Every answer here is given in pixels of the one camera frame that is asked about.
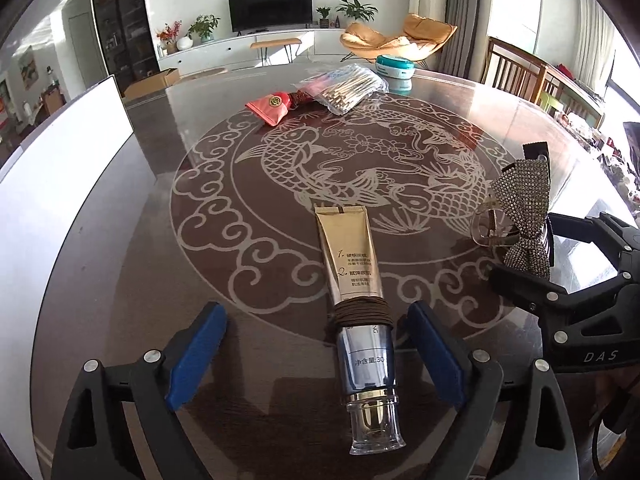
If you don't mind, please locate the black television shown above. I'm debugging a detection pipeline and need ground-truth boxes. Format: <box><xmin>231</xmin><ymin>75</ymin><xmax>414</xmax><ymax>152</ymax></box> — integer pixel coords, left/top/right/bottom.
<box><xmin>228</xmin><ymin>0</ymin><xmax>313</xmax><ymax>33</ymax></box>

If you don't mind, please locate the large leafy potted plant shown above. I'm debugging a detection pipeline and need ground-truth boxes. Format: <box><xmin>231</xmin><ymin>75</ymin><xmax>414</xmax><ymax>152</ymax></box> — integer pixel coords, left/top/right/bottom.
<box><xmin>335</xmin><ymin>0</ymin><xmax>378</xmax><ymax>23</ymax></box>

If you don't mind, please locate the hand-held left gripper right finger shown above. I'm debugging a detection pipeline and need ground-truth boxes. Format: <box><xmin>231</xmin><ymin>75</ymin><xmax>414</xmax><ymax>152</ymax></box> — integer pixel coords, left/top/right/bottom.
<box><xmin>406</xmin><ymin>301</ymin><xmax>581</xmax><ymax>480</ymax></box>

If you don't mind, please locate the white television cabinet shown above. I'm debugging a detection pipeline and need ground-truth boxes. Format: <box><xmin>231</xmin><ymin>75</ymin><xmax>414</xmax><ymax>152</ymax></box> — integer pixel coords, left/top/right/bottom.
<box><xmin>157</xmin><ymin>27</ymin><xmax>351</xmax><ymax>78</ymax></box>

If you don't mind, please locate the red flower plant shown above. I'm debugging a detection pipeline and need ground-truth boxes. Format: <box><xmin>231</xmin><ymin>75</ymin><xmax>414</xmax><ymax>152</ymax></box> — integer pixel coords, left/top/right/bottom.
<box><xmin>156</xmin><ymin>21</ymin><xmax>182</xmax><ymax>54</ymax></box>

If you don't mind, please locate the orange lounge chair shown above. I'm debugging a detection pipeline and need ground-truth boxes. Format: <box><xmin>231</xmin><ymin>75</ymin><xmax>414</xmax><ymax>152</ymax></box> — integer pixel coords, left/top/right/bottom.
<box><xmin>340</xmin><ymin>13</ymin><xmax>458</xmax><ymax>68</ymax></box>

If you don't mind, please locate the dark display cabinet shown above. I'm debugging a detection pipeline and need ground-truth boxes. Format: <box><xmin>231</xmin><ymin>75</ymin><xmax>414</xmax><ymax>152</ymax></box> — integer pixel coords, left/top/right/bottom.
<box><xmin>90</xmin><ymin>0</ymin><xmax>158</xmax><ymax>96</ymax></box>

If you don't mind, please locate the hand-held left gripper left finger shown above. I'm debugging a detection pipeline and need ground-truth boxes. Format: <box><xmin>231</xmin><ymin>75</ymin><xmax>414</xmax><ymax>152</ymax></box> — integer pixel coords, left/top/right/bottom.
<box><xmin>50</xmin><ymin>301</ymin><xmax>228</xmax><ymax>480</ymax></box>

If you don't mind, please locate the wooden dining chair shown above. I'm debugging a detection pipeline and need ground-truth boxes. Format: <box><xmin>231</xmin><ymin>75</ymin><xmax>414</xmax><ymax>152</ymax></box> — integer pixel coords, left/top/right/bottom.
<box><xmin>537</xmin><ymin>65</ymin><xmax>606</xmax><ymax>128</ymax></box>
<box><xmin>482</xmin><ymin>36</ymin><xmax>547</xmax><ymax>103</ymax></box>

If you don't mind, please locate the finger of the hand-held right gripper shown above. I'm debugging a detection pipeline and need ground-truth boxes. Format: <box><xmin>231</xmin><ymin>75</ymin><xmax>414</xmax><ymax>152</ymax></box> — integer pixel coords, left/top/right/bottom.
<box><xmin>487</xmin><ymin>264</ymin><xmax>631</xmax><ymax>346</ymax></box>
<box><xmin>548</xmin><ymin>212</ymin><xmax>640</xmax><ymax>271</ymax></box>

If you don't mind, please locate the cardboard box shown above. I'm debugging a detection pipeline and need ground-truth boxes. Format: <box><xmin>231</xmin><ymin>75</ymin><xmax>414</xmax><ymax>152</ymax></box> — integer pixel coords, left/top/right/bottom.
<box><xmin>122</xmin><ymin>67</ymin><xmax>181</xmax><ymax>99</ymax></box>

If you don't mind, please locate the white door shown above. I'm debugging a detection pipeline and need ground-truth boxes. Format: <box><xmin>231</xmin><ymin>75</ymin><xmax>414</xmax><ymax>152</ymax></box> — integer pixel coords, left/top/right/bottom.
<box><xmin>67</xmin><ymin>15</ymin><xmax>99</xmax><ymax>88</ymax></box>

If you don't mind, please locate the wooden stool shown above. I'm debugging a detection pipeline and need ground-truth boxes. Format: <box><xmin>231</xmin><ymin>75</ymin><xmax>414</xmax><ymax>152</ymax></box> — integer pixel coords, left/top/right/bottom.
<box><xmin>250</xmin><ymin>36</ymin><xmax>302</xmax><ymax>66</ymax></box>

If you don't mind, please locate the red foil packet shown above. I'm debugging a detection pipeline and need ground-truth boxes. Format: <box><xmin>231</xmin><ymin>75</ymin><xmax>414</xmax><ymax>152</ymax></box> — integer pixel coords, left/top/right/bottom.
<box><xmin>245</xmin><ymin>89</ymin><xmax>318</xmax><ymax>128</ymax></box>

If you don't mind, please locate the wall painting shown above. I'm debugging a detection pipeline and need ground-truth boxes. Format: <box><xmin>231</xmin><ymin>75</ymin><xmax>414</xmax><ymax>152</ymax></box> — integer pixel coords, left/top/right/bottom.
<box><xmin>19</xmin><ymin>45</ymin><xmax>40</xmax><ymax>91</ymax></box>

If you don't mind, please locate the green potted plant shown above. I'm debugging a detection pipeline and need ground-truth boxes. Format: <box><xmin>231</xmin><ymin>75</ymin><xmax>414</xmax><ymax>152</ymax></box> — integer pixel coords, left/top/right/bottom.
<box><xmin>187</xmin><ymin>14</ymin><xmax>221</xmax><ymax>43</ymax></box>

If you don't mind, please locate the grey curtain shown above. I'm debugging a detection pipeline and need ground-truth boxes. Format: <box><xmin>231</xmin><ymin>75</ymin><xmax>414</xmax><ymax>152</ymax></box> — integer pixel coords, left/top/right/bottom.
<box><xmin>440</xmin><ymin>0</ymin><xmax>493</xmax><ymax>81</ymax></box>

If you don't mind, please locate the rhinestone bow hair clip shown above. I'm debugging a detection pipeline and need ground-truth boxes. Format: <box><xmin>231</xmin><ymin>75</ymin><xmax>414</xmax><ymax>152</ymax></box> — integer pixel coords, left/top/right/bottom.
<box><xmin>472</xmin><ymin>142</ymin><xmax>557</xmax><ymax>281</ymax></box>

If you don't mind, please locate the gold cosmetic tube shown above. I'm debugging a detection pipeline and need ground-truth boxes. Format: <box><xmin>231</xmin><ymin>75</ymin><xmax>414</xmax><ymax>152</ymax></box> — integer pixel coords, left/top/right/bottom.
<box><xmin>314</xmin><ymin>204</ymin><xmax>408</xmax><ymax>456</ymax></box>

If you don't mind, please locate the cotton swab pack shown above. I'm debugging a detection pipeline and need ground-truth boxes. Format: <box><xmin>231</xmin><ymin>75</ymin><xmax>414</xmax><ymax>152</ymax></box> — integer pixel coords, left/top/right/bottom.
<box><xmin>297</xmin><ymin>64</ymin><xmax>388</xmax><ymax>116</ymax></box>

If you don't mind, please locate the teal round container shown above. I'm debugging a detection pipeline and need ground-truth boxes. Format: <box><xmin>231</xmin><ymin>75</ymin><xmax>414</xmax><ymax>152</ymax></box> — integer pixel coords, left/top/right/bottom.
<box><xmin>375</xmin><ymin>54</ymin><xmax>416</xmax><ymax>92</ymax></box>

